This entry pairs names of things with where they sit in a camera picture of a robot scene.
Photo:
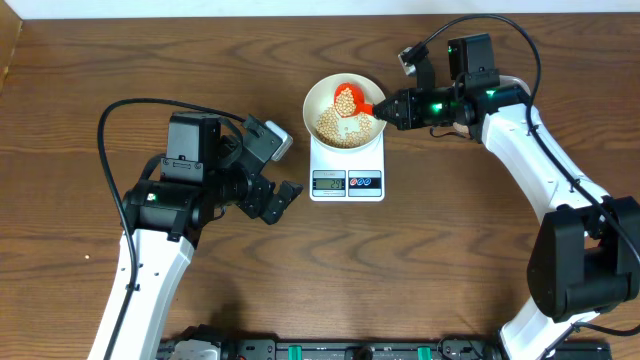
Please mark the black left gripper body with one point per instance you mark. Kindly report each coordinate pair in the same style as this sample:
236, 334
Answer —
230, 182

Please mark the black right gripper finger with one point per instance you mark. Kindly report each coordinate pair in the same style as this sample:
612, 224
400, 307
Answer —
389, 105
392, 117

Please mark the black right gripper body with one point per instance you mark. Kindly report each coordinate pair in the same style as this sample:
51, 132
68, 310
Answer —
433, 107

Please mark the red plastic measuring scoop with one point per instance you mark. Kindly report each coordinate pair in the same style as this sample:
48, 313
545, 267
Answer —
349, 101

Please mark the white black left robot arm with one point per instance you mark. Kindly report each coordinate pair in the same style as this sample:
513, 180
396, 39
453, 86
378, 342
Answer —
209, 165

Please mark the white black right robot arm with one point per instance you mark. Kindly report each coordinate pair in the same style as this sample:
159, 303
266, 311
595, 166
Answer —
585, 260

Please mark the white digital kitchen scale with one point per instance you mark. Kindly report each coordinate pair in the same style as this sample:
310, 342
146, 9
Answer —
347, 175

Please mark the white round bowl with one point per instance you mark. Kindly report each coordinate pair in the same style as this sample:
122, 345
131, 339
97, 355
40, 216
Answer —
331, 117

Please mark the clear plastic soybean container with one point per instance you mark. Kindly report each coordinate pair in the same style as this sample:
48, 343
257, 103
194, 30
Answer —
505, 80

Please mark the brown cardboard box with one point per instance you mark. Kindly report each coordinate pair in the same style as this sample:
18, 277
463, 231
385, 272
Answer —
10, 30

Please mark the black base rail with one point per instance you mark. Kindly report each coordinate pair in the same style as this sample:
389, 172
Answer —
206, 342

